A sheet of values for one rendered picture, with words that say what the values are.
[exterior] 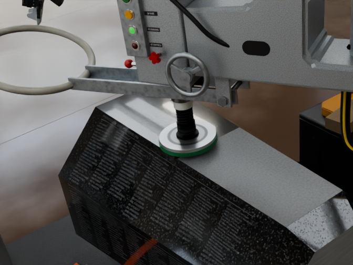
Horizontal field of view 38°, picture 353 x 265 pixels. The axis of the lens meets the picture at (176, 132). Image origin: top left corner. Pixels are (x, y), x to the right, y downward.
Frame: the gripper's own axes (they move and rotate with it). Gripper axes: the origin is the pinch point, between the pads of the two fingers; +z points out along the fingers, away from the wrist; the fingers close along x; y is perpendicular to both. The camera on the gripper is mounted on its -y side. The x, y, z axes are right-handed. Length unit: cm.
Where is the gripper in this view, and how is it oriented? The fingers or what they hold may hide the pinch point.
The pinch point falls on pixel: (40, 22)
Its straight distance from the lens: 236.8
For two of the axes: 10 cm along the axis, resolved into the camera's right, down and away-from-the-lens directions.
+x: 0.3, 6.7, -7.4
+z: -2.1, 7.3, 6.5
